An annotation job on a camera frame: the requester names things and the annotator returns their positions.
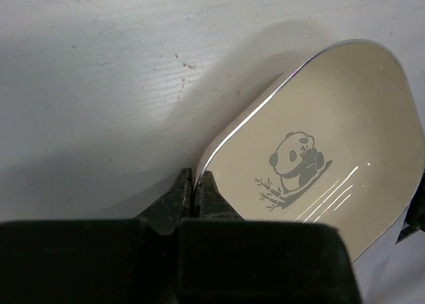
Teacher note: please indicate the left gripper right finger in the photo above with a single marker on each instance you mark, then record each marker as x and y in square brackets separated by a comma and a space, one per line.
[225, 259]

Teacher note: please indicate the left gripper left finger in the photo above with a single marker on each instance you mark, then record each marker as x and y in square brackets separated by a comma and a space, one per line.
[127, 260]

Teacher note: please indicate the cream panda square dish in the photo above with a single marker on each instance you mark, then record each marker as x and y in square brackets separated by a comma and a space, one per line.
[338, 141]

